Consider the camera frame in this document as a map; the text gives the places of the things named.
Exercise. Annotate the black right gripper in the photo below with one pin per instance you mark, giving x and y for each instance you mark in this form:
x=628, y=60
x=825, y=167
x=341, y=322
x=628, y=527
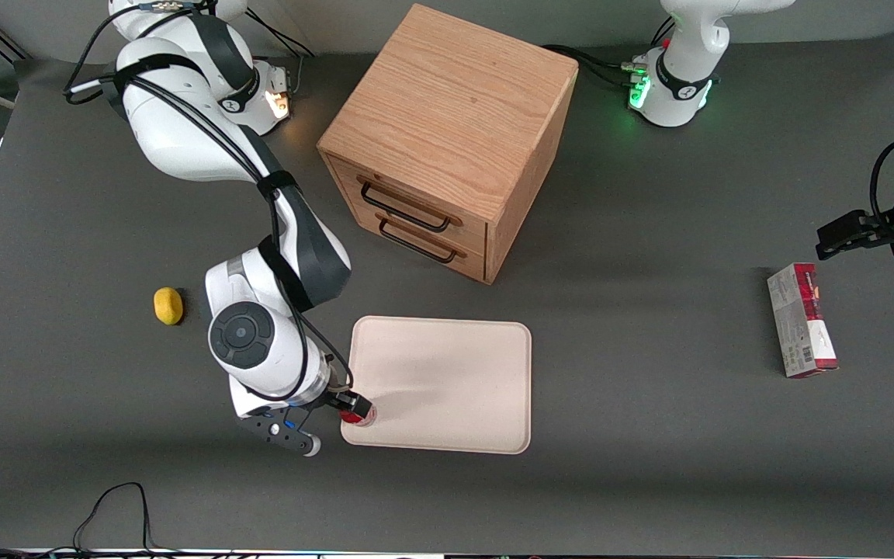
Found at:
x=336, y=398

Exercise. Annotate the red coke bottle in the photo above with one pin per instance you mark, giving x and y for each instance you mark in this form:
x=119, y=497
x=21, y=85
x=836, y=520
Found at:
x=359, y=421

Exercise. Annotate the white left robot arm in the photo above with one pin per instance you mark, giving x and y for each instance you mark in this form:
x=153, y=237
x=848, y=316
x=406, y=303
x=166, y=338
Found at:
x=680, y=78

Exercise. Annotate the beige plastic tray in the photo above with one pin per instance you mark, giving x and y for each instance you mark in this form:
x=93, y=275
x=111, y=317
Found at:
x=447, y=380

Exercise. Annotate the red and white carton box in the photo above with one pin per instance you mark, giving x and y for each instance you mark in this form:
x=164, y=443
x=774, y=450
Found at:
x=800, y=322

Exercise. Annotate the yellow lemon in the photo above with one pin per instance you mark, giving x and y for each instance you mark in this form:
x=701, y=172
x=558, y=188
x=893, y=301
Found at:
x=168, y=306

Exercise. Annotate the wooden two-drawer cabinet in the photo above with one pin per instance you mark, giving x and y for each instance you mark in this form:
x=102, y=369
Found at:
x=455, y=116

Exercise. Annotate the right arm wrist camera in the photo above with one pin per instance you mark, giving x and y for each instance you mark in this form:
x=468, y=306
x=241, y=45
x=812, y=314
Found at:
x=280, y=431

